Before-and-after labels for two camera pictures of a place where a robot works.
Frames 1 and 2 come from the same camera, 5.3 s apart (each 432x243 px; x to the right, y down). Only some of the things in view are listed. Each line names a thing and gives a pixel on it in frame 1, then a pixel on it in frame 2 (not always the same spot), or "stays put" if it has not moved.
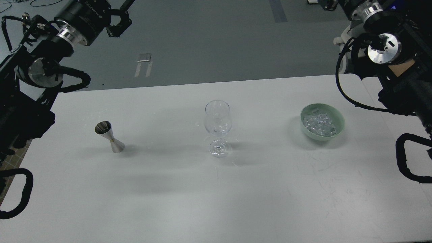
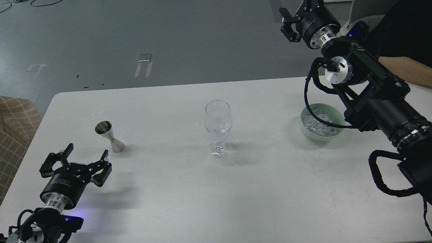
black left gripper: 86,20 to 64,188
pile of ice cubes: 320,124 stays put
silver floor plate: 144,58 stays put
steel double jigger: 104,128 stays put
